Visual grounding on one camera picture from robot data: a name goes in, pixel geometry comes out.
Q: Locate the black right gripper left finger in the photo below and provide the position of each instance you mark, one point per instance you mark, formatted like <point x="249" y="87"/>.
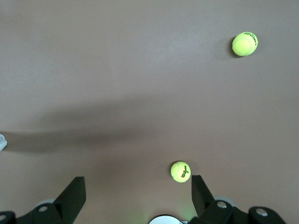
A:
<point x="70" y="198"/>

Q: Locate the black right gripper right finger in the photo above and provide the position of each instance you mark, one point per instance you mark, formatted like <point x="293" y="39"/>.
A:
<point x="201" y="197"/>

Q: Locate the white tennis ball can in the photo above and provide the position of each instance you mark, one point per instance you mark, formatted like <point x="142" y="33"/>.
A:
<point x="2" y="142"/>

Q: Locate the yellow Wilson tennis ball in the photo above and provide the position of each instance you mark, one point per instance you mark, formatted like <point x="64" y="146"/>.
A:
<point x="180" y="171"/>

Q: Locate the yellow Head tennis ball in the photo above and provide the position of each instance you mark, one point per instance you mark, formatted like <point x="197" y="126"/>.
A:
<point x="245" y="43"/>

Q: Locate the brown table mat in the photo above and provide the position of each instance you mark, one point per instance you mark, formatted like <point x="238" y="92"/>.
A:
<point x="116" y="70"/>

